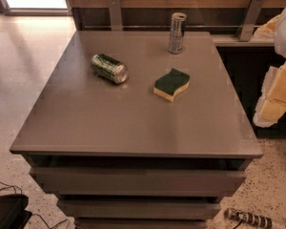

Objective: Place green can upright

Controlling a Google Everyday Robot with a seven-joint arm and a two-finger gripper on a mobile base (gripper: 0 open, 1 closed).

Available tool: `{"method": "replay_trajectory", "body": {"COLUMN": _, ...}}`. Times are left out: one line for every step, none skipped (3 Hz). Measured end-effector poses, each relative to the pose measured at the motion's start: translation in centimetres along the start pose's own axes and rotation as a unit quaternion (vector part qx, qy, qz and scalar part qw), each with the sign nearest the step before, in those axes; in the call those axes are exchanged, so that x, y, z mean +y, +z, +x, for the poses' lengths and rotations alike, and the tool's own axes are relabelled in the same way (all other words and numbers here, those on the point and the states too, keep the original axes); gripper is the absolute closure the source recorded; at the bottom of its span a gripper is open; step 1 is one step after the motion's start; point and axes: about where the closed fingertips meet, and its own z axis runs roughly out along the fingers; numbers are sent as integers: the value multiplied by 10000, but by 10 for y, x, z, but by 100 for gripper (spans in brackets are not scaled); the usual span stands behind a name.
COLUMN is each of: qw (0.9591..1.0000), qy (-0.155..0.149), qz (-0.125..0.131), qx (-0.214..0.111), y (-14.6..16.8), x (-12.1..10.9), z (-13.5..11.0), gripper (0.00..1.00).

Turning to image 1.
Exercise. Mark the green soda can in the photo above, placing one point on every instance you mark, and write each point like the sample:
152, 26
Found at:
109, 68

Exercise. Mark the metal bracket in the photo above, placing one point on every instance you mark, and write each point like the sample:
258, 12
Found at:
246, 29
115, 13

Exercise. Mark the silver slim can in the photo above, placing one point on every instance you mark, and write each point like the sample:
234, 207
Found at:
177, 30

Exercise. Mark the black device with cables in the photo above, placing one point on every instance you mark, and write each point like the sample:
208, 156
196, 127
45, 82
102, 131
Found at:
13, 209

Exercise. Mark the patterned cylinder on floor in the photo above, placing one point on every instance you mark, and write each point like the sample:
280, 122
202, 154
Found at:
249, 218

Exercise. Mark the right metal bracket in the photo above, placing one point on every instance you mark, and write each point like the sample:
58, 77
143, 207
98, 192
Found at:
246, 29

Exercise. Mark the green and yellow sponge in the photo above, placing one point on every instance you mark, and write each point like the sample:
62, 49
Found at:
171, 84

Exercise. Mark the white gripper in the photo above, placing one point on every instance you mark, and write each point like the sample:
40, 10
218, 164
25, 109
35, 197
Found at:
272, 103

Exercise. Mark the grey drawer cabinet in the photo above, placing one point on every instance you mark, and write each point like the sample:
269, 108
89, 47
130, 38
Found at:
118, 156

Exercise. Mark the left metal bracket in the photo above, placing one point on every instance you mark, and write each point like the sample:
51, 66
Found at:
115, 13

